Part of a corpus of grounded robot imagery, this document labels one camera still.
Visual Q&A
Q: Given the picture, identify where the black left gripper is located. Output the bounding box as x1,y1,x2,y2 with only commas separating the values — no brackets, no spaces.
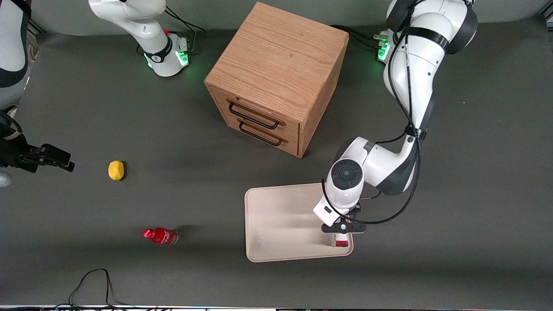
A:
321,205,367,235

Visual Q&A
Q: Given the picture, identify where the black left arm base cable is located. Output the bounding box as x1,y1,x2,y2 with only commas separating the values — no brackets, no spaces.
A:
331,24,391,50

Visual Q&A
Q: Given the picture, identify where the beige rectangular tray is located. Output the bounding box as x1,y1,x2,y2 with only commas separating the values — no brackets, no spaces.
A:
245,183,354,263

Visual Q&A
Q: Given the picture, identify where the black right arm base cable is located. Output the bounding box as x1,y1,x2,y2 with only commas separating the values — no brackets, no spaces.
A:
164,6,207,53

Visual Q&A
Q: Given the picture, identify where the wooden two-drawer cabinet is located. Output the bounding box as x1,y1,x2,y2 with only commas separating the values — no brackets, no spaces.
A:
204,2,350,159

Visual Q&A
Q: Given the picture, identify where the black arm base cable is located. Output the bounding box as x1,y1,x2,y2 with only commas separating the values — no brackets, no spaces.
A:
331,24,391,50
164,6,207,53

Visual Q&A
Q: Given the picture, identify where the black wire drawer handle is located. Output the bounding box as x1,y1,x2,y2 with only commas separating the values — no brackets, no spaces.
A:
228,102,280,130
238,121,284,147

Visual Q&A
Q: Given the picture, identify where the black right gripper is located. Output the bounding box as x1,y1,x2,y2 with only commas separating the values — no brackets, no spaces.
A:
0,112,75,173

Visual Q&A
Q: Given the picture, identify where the red soda bottle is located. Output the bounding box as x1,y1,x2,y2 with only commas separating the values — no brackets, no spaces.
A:
143,227,179,245

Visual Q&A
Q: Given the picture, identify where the yellow lemon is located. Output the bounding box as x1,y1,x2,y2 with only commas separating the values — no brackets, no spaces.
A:
108,160,125,181

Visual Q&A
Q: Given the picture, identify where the black looped cable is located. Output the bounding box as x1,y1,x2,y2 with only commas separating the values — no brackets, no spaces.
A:
68,268,127,310

